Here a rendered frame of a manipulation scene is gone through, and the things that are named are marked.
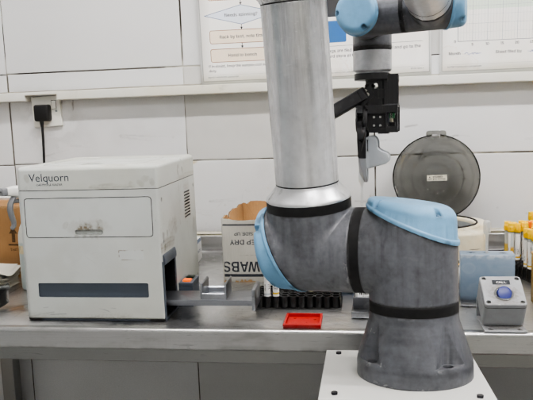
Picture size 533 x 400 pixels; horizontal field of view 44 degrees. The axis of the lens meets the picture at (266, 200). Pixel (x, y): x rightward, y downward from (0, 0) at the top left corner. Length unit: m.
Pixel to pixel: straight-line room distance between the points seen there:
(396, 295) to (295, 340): 0.39
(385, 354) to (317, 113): 0.31
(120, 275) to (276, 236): 0.48
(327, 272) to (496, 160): 1.05
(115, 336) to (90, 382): 0.86
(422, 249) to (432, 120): 1.01
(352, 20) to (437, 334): 0.58
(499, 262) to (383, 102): 0.38
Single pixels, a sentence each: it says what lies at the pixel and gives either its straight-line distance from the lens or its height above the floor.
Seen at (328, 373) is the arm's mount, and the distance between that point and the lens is 0.92.
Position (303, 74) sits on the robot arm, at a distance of 0.84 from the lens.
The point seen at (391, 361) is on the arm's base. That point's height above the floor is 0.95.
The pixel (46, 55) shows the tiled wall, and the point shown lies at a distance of 2.01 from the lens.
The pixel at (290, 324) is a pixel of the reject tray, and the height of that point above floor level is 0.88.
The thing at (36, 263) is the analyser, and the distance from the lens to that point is 1.35.
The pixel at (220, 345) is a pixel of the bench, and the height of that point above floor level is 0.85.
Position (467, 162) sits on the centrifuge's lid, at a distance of 1.77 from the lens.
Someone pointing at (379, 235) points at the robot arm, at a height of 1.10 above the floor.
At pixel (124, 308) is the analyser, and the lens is 1.30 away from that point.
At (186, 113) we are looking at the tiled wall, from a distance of 1.87.
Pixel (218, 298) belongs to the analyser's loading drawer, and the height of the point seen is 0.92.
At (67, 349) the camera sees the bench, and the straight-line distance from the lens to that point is 1.36.
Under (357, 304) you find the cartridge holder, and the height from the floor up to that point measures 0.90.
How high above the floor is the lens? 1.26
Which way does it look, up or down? 8 degrees down
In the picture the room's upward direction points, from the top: 2 degrees counter-clockwise
